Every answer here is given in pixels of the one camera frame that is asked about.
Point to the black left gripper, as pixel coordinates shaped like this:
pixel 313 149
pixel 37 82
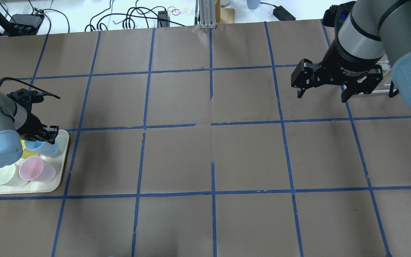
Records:
pixel 31 125

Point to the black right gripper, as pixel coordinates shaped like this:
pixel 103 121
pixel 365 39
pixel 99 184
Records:
pixel 341 63

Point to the light blue plastic cup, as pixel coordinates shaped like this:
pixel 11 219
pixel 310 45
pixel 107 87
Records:
pixel 43 148

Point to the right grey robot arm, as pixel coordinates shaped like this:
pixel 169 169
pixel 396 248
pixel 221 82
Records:
pixel 365 31

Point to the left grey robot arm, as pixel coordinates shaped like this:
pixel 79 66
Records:
pixel 17 122

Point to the yellow plastic cup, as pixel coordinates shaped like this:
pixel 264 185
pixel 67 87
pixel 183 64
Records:
pixel 26 153

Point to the pink plastic cup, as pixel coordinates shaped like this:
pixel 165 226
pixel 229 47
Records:
pixel 36 169

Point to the cream green plastic cup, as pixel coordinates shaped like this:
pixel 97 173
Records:
pixel 9 176

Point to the blue cup on side table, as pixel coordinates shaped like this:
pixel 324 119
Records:
pixel 252 4

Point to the cream plastic tray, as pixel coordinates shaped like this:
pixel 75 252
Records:
pixel 58 161

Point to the black power adapter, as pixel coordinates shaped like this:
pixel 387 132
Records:
pixel 282 14

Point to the black monitor stand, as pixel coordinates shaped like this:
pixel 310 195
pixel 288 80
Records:
pixel 20 24

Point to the wooden mug tree stand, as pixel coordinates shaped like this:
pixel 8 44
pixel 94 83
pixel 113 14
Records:
pixel 224 14

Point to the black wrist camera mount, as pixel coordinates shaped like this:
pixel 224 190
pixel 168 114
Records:
pixel 27 98

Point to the white wire cup rack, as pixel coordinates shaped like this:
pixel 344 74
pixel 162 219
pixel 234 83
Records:
pixel 380 85

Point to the aluminium frame post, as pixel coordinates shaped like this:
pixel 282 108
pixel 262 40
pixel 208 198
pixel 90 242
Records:
pixel 207 17

